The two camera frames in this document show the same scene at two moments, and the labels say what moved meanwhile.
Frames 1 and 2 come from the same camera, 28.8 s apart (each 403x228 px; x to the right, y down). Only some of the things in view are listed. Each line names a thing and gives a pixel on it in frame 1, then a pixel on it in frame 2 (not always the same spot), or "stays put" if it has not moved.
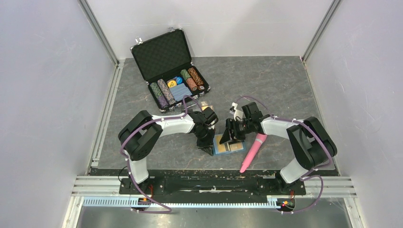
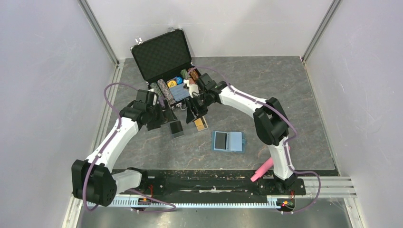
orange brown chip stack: (195, 76) stays put
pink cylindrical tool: (258, 140) to (268, 165)
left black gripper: (207, 146) to (168, 115)
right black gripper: (231, 124) to (198, 112)
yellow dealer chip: (172, 83) stays put
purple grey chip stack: (170, 99) stays put
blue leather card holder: (226, 147) stays put
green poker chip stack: (185, 73) stays put
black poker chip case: (166, 62) stays put
